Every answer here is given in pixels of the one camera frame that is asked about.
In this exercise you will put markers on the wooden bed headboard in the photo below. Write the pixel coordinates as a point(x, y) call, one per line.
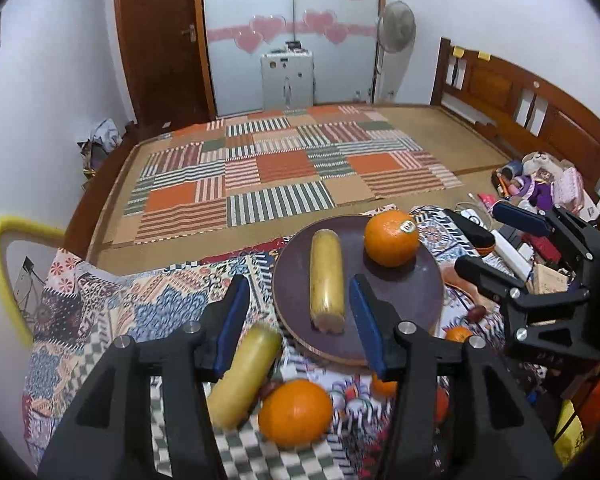
point(500, 85)

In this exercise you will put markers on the dark round plate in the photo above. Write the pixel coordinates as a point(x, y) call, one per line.
point(395, 300)

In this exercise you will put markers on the white tube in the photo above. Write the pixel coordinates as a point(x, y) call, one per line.
point(510, 255)

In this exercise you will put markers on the standing electric fan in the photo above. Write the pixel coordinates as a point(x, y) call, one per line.
point(396, 27)

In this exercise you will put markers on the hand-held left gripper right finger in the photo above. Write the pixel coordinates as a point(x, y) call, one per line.
point(367, 320)

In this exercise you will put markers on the brown wooden door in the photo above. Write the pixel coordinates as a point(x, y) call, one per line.
point(155, 45)

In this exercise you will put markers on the frosted wardrobe doors with hearts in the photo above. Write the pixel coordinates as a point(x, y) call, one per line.
point(290, 0)

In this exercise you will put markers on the small mandarin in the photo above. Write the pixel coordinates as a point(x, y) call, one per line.
point(381, 389)
point(459, 335)
point(442, 405)

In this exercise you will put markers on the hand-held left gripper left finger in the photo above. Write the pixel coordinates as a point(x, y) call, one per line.
point(232, 320)

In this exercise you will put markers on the small cardboard box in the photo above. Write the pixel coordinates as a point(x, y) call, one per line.
point(547, 280)

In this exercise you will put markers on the yellow corn cob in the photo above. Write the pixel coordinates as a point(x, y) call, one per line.
point(245, 375)
point(326, 280)

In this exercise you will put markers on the orange with sticker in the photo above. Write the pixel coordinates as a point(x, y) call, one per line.
point(390, 240)

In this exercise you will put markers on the stuffed doll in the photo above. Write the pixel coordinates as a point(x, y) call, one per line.
point(535, 180)

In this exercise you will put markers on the colourful patterned blanket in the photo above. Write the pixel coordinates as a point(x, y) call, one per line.
point(145, 300)

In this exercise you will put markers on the large plain orange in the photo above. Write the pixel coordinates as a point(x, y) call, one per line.
point(295, 412)

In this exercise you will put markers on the small dark red fruit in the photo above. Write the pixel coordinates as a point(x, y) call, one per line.
point(475, 314)

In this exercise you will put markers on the wooden scoop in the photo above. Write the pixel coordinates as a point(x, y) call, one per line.
point(457, 280)

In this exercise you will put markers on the white cabinet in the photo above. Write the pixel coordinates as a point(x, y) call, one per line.
point(286, 80)

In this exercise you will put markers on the pink pouch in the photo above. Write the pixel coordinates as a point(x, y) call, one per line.
point(570, 187)

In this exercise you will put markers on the black glasses case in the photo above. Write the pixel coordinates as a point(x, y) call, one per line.
point(472, 232)

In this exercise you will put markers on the tan straw bed mat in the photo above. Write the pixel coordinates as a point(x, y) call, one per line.
point(430, 125)

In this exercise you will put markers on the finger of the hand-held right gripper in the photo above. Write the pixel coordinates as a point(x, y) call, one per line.
point(485, 275)
point(522, 220)

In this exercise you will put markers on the crumpled bags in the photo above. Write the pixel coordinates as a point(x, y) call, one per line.
point(100, 140)

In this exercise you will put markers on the yellow bag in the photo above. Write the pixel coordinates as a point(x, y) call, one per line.
point(570, 432)

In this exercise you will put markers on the striped patchwork mat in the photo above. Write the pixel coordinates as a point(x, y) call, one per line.
point(280, 170)

